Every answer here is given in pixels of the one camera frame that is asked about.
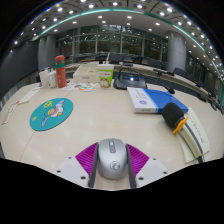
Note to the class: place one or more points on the white cardboard box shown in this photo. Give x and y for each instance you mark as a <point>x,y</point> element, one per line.
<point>85,74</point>

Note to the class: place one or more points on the silver grey computer mouse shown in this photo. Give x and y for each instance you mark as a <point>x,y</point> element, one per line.
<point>112,160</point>

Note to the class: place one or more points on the dark desk microphone console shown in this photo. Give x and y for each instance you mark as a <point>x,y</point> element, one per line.
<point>130,81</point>

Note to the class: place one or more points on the printed paper cup with straw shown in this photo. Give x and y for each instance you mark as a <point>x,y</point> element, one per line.
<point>105,76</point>

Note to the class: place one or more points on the round teal cartoon mouse pad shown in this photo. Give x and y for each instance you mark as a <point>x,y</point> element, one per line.
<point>50,115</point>

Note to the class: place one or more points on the white paper sheet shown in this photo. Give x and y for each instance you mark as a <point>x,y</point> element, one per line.
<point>201,130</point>

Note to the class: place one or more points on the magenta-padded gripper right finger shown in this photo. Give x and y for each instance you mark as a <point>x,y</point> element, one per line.
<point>148,168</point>

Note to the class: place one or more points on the colourful sticker sheet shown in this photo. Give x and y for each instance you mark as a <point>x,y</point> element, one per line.
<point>80,87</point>

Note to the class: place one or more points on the row of dark office chairs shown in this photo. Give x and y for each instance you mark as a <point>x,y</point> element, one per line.
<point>140,60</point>

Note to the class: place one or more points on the white booklet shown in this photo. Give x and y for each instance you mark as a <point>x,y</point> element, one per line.
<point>30,95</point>

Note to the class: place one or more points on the blue and white book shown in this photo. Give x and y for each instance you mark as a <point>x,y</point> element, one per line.
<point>153,100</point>

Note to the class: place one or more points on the ceiling lights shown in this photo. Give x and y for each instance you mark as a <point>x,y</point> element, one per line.
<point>115,4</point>

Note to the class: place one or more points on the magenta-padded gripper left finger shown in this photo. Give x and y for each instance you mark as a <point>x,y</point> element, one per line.
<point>75,166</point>

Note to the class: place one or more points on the red bottle with green band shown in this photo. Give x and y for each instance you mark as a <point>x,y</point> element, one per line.
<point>61,75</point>

